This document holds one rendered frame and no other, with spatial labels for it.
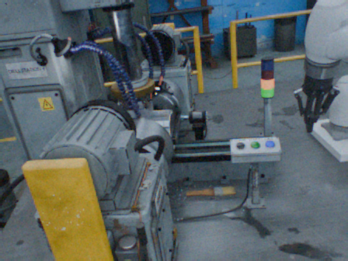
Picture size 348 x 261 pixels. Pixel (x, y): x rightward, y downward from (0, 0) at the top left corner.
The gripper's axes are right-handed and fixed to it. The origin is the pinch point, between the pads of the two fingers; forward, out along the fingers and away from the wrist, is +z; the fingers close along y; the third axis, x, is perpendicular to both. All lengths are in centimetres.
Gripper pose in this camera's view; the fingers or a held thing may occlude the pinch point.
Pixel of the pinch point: (310, 122)
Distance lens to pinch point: 118.3
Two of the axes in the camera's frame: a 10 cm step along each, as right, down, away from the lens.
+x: -0.6, 7.4, -6.7
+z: 1.5, 6.7, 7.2
